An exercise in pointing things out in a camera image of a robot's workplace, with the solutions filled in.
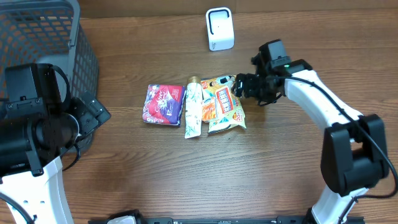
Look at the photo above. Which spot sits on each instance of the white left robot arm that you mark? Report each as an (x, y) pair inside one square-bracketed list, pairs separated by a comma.
[(39, 128)]

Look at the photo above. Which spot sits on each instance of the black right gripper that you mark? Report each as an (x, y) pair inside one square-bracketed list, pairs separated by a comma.
[(246, 89)]

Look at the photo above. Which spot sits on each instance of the orange small snack pack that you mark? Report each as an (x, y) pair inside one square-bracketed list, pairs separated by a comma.
[(209, 110)]

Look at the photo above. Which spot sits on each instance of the dark grey plastic basket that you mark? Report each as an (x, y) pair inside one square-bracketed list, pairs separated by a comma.
[(50, 32)]

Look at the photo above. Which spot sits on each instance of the white tube gold cap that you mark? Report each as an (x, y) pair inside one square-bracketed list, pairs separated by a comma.
[(193, 108)]

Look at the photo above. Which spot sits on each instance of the white barcode scanner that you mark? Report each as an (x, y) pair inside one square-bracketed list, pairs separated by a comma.
[(219, 24)]

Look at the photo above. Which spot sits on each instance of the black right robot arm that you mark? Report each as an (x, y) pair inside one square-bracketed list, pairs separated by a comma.
[(354, 150)]

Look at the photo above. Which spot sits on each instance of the yellow snack bag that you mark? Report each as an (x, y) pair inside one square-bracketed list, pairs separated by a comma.
[(228, 107)]

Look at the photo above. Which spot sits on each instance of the purple red snack pack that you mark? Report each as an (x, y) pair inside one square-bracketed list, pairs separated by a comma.
[(164, 104)]

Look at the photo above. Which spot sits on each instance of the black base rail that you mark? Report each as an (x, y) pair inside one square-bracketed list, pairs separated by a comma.
[(135, 216)]

